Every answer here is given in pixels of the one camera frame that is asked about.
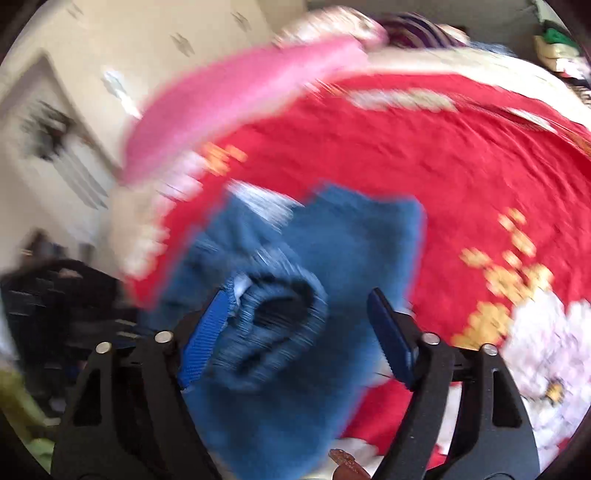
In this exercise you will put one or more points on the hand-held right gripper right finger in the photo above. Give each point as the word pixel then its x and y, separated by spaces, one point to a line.
pixel 392 341

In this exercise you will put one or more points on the purple striped garment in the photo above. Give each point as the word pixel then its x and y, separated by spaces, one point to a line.
pixel 415 27

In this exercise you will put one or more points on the pile of folded clothes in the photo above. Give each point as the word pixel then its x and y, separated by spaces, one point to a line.
pixel 558 50

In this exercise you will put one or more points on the red floral blanket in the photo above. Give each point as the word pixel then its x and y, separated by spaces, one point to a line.
pixel 461 161

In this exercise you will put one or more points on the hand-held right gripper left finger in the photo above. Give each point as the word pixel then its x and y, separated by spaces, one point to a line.
pixel 203 341

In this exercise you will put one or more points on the blue denim pants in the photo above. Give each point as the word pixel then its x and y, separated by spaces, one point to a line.
pixel 323 240

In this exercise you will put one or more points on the floral pillow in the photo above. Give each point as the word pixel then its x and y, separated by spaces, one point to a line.
pixel 332 23

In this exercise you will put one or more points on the blue patterned cloth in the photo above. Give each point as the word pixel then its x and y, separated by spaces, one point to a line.
pixel 494 46

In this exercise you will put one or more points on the white wardrobe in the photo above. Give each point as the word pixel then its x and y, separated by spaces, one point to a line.
pixel 161 41

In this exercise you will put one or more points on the brown object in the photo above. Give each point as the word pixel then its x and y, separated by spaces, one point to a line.
pixel 346 464

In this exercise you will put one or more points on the pink quilt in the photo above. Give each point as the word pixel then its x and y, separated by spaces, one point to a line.
pixel 231 92

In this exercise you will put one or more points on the green cloth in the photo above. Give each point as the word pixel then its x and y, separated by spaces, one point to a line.
pixel 18 397

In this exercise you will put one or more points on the dark furniture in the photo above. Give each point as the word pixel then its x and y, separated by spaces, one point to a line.
pixel 60 295

